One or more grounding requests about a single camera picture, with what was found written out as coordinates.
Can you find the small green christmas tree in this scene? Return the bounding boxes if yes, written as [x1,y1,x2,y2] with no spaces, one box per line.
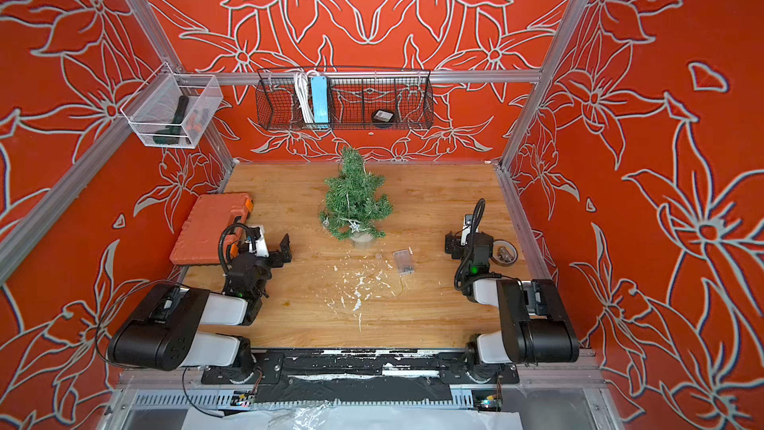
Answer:
[320,147,393,237]

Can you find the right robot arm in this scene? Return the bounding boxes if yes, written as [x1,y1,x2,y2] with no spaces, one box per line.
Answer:
[445,198,580,368]

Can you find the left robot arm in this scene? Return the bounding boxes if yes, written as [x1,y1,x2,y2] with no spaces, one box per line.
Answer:
[105,222,292,380]

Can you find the tape roll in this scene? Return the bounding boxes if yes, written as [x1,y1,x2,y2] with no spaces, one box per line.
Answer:
[491,240,518,267]

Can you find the orange tool case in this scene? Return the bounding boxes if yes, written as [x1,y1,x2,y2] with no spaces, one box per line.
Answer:
[169,193,253,266]

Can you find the black tape measure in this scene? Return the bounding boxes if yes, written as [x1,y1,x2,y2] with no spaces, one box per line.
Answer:
[372,109,395,127]

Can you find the blue power strip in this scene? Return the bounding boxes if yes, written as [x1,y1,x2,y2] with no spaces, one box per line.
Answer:
[310,76,329,125]

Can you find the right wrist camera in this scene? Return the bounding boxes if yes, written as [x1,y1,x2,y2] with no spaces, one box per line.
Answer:
[461,214,479,245]

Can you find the orange handled tool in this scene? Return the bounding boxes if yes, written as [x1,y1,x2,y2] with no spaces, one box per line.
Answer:
[185,109,210,139]

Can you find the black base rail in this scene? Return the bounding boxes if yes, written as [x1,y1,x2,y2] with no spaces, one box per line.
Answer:
[201,348,519,410]

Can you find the black wire basket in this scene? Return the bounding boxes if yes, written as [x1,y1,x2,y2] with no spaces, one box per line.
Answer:
[255,67,435,131]

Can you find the white power cord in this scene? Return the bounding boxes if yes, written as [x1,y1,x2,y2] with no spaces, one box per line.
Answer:
[293,70,316,125]

